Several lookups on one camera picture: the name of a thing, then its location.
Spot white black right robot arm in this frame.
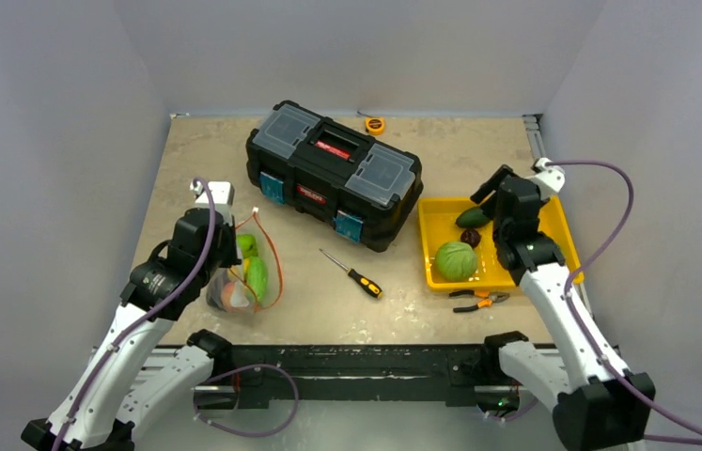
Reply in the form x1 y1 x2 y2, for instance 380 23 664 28
470 159 656 450

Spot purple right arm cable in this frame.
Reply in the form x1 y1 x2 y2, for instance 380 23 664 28
546 160 702 447

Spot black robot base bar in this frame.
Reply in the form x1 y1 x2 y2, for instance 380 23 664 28
190 334 534 415

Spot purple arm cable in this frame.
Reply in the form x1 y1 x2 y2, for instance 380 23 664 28
49 178 218 451
546 160 702 447

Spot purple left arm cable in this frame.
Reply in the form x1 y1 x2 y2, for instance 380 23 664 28
49 178 218 451

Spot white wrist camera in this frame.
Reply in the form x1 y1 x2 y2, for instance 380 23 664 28
190 179 235 226
527 157 566 201

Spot clear orange zip top bag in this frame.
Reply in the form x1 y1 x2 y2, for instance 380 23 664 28
206 207 284 314

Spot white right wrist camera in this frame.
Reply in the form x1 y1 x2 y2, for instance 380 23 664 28
527 157 566 201

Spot dark red plum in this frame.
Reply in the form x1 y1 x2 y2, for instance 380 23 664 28
460 228 482 249

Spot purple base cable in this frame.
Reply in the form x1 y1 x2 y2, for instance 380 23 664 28
192 364 300 439

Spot black plastic toolbox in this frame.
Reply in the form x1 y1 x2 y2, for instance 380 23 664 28
245 100 424 253

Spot yellow plastic tray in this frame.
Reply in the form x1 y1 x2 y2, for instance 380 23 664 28
417 195 585 292

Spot red pink peach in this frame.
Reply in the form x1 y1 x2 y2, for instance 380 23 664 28
207 282 256 313

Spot green round cabbage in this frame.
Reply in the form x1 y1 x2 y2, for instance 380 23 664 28
433 241 477 282

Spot yellow tape measure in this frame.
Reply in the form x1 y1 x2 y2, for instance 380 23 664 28
356 110 386 136

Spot orange black pliers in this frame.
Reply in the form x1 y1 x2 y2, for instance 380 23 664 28
448 289 510 313

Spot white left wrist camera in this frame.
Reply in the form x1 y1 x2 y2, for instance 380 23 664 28
190 179 235 226

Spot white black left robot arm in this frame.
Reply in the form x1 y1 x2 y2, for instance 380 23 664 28
21 208 240 450

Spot dark green avocado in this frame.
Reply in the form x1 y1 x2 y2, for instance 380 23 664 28
455 207 491 229

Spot black yellow screwdriver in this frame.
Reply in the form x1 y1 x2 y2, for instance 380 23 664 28
320 249 383 299

